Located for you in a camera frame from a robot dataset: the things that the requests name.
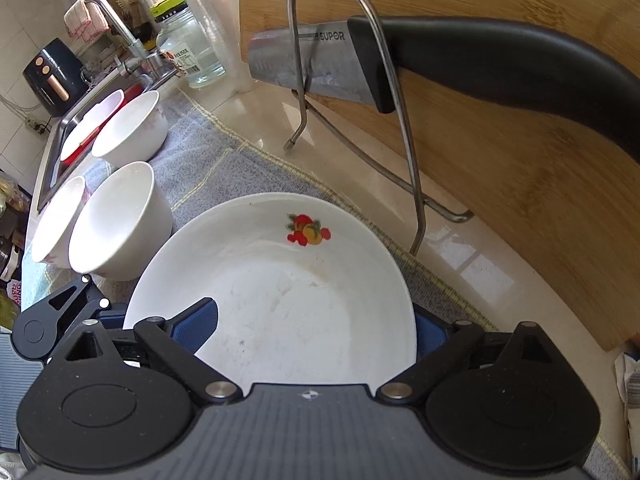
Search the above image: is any dark blue air fryer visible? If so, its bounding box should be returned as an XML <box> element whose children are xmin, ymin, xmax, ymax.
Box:
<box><xmin>22</xmin><ymin>37</ymin><xmax>88</xmax><ymax>117</ymax></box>

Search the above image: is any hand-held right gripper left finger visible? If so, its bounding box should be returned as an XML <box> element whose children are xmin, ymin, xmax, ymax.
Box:
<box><xmin>64</xmin><ymin>297</ymin><xmax>240</xmax><ymax>405</ymax></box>

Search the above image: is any black-handled kitchen knife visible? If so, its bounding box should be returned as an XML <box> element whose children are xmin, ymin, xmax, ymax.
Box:
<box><xmin>248</xmin><ymin>16</ymin><xmax>640</xmax><ymax>166</ymax></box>

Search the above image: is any glass jar with green lid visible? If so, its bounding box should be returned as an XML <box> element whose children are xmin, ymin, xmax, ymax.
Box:
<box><xmin>150</xmin><ymin>0</ymin><xmax>227</xmax><ymax>87</ymax></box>

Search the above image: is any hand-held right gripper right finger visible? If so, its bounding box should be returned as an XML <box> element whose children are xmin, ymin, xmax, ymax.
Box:
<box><xmin>376</xmin><ymin>310</ymin><xmax>556</xmax><ymax>405</ymax></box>

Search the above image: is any white red patterned towel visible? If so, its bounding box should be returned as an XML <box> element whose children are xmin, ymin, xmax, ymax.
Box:
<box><xmin>64</xmin><ymin>0</ymin><xmax>110</xmax><ymax>42</ymax></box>

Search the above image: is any white pink-flower bowl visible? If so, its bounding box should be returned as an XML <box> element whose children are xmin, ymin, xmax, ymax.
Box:
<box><xmin>31</xmin><ymin>176</ymin><xmax>91</xmax><ymax>269</ymax></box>
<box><xmin>91</xmin><ymin>91</ymin><xmax>169</xmax><ymax>167</ymax></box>
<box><xmin>68</xmin><ymin>161</ymin><xmax>174</xmax><ymax>282</ymax></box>

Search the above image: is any white fruit-print plate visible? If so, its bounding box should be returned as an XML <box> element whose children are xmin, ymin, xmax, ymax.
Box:
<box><xmin>122</xmin><ymin>192</ymin><xmax>418</xmax><ymax>396</ymax></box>

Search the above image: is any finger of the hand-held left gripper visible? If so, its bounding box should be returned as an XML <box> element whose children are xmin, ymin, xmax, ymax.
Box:
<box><xmin>47</xmin><ymin>275</ymin><xmax>126</xmax><ymax>331</ymax></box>

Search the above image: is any white orange seasoning bag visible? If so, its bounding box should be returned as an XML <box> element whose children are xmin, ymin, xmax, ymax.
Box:
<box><xmin>614</xmin><ymin>350</ymin><xmax>640</xmax><ymax>411</ymax></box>

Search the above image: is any steel faucet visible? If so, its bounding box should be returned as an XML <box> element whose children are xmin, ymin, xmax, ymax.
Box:
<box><xmin>82</xmin><ymin>0</ymin><xmax>176</xmax><ymax>86</ymax></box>

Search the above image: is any grey checked cloth mat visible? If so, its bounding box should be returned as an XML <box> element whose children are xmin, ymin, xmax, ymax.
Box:
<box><xmin>22</xmin><ymin>89</ymin><xmax>623</xmax><ymax>480</ymax></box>

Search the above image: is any clear plastic wrap roll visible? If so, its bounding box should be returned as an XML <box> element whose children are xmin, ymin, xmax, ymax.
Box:
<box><xmin>167</xmin><ymin>0</ymin><xmax>251</xmax><ymax>95</ymax></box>

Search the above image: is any steel wire rack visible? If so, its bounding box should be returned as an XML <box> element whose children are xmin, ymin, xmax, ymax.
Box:
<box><xmin>283</xmin><ymin>0</ymin><xmax>475</xmax><ymax>256</ymax></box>

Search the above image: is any bamboo cutting board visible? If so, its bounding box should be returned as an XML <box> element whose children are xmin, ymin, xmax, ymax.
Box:
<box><xmin>237</xmin><ymin>0</ymin><xmax>640</xmax><ymax>353</ymax></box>

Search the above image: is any steel sink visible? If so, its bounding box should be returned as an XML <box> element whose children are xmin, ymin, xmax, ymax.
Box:
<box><xmin>32</xmin><ymin>60</ymin><xmax>181</xmax><ymax>211</ymax></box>

